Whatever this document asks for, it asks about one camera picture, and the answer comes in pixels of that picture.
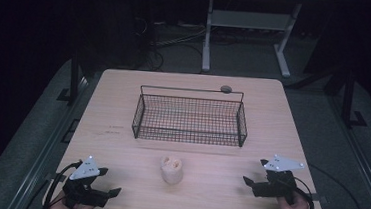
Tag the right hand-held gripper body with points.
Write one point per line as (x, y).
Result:
(276, 182)

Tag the black metal stand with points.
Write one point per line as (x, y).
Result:
(74, 79)
(349, 100)

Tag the small grey round knob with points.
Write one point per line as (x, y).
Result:
(226, 89)

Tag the aluminium floor rail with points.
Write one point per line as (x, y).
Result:
(360, 155)
(48, 147)

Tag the pale beige lumpy food item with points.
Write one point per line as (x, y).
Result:
(171, 170)

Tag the white metal table frame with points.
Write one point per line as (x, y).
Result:
(247, 20)

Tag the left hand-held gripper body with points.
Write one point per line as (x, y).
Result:
(81, 190)

